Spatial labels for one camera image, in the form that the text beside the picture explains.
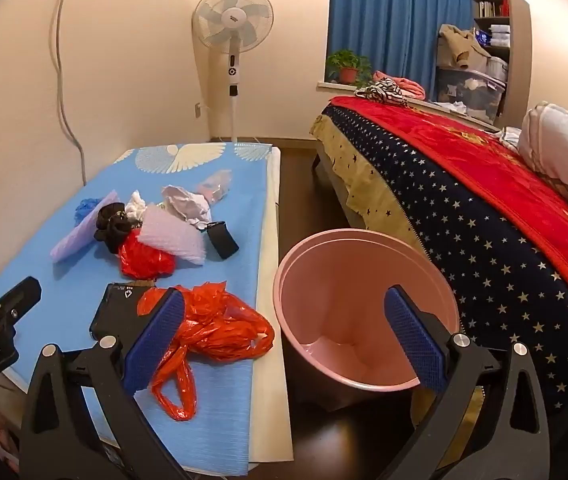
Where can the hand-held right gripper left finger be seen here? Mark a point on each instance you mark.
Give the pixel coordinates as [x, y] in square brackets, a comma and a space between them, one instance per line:
[156, 340]

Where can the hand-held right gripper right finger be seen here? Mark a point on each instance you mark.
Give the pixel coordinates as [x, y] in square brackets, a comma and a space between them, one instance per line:
[416, 340]

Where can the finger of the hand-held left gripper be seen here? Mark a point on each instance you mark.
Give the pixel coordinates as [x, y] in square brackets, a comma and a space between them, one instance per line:
[19, 296]

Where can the orange plastic bag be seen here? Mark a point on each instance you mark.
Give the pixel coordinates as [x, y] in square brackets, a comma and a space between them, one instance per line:
[219, 325]

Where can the pink plastic bin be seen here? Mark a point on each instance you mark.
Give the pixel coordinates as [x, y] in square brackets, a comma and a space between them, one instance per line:
[363, 280]

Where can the red plastic bag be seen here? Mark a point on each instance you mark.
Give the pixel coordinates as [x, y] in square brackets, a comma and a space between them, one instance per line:
[144, 260]

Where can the black flat box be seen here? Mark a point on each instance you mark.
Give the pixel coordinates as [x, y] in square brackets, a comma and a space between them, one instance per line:
[111, 310]

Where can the blue wing print mat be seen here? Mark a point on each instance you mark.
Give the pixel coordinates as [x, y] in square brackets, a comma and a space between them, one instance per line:
[89, 265]

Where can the purple foam sheet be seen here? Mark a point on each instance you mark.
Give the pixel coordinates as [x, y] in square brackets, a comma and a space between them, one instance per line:
[79, 236]

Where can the white foam sheet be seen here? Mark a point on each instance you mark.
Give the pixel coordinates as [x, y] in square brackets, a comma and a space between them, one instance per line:
[174, 235]

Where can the blue plastic bag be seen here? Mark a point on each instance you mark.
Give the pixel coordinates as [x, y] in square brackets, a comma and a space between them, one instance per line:
[86, 208]

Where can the navy star blanket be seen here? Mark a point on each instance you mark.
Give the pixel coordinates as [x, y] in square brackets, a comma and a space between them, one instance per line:
[463, 240]

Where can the black cloth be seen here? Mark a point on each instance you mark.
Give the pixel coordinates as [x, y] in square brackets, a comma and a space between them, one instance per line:
[111, 225]

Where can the black pouch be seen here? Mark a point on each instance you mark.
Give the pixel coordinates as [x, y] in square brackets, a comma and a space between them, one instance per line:
[224, 242]

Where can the white crumpled tissue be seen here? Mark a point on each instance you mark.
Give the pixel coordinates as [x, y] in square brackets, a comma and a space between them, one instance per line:
[136, 205]

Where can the white underlay mat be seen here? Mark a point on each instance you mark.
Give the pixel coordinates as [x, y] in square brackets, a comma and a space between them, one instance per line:
[270, 260]

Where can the crumpled grey paper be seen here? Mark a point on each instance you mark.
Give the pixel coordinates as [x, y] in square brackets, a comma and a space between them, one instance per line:
[186, 202]

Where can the clear plastic wrapper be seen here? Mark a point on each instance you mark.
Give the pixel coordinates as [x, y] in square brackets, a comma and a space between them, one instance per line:
[216, 185]

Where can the olive star bed sheet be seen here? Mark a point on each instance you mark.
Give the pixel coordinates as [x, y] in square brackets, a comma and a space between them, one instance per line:
[358, 170]

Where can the red blanket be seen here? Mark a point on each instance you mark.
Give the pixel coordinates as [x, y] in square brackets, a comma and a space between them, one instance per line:
[463, 160]

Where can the checked pillow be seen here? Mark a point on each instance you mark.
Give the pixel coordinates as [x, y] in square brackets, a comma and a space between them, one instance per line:
[563, 150]

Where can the striped clothes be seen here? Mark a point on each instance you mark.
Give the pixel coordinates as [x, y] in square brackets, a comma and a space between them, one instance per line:
[381, 92]

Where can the pink clothes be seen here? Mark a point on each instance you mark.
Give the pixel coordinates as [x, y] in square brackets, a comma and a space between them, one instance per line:
[403, 85]

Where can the clear storage box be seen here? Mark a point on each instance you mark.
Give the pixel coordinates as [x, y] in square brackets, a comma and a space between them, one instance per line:
[468, 87]

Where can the potted green plant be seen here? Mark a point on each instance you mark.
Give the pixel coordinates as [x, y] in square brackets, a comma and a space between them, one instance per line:
[347, 67]

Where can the small lidded container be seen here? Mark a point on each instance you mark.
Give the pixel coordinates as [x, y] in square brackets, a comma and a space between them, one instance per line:
[496, 67]

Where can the beige coat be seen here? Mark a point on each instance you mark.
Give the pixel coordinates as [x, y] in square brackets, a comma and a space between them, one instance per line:
[456, 42]

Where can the blue curtain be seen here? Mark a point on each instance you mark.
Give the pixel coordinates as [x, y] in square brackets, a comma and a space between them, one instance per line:
[393, 20]

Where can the white standing fan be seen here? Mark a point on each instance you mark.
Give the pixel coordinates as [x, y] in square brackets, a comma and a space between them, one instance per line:
[234, 20]

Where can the wooden bookshelf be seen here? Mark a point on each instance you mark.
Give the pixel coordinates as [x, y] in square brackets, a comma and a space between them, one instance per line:
[488, 7]

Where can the wall socket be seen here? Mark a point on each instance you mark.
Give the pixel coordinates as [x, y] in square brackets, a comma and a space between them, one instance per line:
[198, 110]

